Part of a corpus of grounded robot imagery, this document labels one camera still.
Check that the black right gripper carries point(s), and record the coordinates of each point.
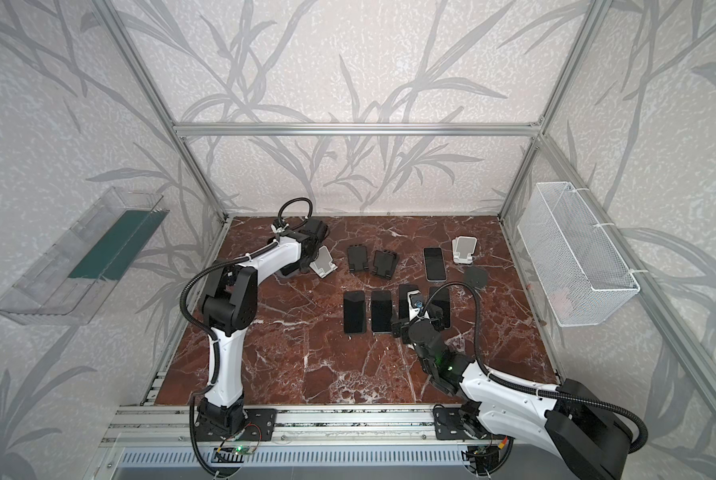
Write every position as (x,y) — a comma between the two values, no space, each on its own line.
(409,324)

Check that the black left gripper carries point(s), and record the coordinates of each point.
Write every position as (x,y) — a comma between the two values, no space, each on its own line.
(309,257)

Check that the black phone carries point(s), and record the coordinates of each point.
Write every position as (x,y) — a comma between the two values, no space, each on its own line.
(354,310)
(440,309)

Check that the white-edged phone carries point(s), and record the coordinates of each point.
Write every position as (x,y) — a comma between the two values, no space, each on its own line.
(435,268)

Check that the dark grey front phone stand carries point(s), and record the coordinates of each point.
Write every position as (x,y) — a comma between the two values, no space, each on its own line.
(476,277)

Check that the white front phone stand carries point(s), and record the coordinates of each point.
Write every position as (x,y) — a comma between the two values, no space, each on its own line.
(463,250)

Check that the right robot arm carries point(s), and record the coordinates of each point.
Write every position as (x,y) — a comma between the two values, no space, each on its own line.
(564,420)

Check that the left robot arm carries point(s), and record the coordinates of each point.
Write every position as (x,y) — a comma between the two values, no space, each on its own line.
(229,306)

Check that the white metal phone stand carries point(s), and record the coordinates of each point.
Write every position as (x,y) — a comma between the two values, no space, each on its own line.
(323,264)

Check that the black stand under purple phone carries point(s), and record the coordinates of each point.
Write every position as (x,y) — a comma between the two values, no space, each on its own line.
(385,264)

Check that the green circuit board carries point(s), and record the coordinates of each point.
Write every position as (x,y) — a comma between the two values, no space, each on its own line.
(234,454)

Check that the white wire mesh basket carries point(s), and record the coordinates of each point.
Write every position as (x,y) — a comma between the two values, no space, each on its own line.
(582,274)

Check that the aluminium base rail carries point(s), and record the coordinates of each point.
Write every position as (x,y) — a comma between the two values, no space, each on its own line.
(293,425)

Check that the clear plastic wall tray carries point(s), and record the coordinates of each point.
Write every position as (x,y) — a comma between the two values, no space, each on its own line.
(70,282)

